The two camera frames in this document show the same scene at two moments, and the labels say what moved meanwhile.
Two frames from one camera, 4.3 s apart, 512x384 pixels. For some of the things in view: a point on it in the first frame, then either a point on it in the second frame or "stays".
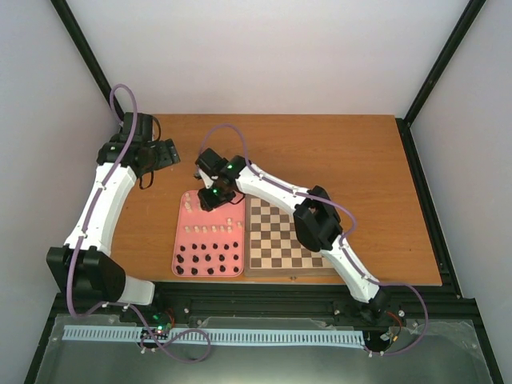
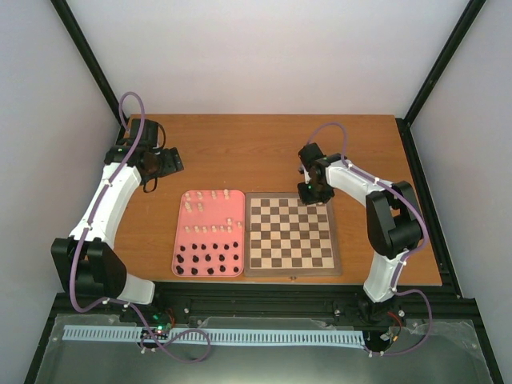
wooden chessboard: (273, 245) stays
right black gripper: (208, 203) to (307, 200)
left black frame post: (86, 52) stays
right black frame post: (404, 123) stays
